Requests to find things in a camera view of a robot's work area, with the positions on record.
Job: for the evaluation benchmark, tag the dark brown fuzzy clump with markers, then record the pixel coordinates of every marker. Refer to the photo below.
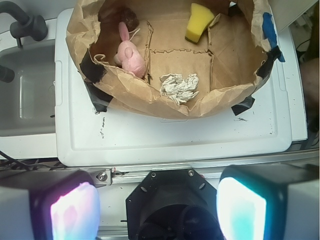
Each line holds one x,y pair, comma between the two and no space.
128,18

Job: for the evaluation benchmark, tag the blue tape strip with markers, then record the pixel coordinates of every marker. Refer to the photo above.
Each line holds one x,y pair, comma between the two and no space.
269,30

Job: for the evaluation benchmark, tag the black tape left piece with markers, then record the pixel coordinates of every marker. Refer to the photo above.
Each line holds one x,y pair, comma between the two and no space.
93,74

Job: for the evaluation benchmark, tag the dark grey faucet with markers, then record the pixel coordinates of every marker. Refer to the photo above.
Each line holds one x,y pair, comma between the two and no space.
25,25

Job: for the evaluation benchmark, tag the brown paper bag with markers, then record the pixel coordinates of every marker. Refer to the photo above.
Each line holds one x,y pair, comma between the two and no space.
232,59

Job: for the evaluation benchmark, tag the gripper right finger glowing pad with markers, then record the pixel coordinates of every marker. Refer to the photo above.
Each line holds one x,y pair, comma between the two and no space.
269,201

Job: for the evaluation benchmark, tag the black tape piece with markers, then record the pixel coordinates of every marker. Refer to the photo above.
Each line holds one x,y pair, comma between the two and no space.
93,74
243,106

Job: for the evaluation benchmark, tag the yellow sponge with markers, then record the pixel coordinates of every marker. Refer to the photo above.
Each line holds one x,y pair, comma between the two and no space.
199,20

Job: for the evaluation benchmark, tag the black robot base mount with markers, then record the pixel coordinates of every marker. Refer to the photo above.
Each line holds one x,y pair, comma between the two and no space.
173,205

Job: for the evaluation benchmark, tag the white paper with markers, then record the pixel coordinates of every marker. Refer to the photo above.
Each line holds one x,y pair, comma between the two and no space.
179,89

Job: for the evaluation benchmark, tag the black tape right piece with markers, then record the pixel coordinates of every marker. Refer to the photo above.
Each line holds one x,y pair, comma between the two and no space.
243,106

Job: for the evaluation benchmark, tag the white plastic lid tray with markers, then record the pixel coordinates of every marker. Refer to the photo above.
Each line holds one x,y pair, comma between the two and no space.
85,137

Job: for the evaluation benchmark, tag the grey sink basin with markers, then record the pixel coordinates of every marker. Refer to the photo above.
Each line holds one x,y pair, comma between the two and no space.
27,104

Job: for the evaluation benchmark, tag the pink plush bunny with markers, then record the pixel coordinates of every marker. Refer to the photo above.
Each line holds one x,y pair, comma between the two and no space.
127,56

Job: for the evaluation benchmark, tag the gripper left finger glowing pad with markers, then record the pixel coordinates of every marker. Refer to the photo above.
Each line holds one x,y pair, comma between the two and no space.
48,205

